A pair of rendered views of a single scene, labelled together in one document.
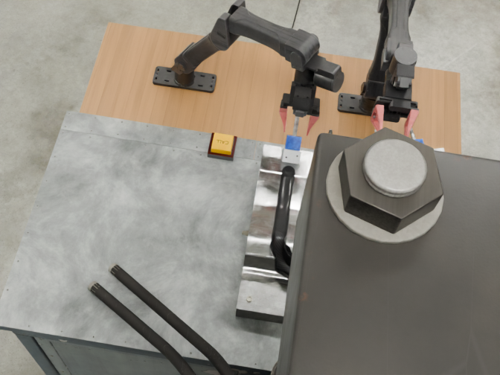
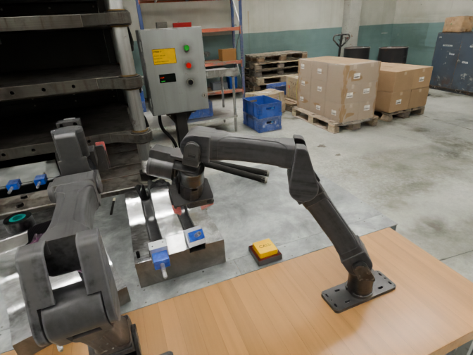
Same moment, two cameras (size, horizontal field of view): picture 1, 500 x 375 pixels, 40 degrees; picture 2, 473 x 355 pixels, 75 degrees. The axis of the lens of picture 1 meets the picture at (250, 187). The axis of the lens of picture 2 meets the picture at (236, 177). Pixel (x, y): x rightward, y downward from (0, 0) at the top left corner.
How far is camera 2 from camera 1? 2.16 m
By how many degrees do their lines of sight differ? 92
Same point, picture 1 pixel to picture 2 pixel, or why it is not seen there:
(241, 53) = not seen: outside the picture
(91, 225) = not seen: hidden behind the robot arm
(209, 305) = not seen: hidden behind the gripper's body
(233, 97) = (297, 301)
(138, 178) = (300, 214)
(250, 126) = (257, 283)
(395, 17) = (79, 200)
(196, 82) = (345, 291)
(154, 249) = (255, 194)
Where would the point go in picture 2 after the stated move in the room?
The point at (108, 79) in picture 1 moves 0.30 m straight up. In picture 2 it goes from (412, 256) to (435, 167)
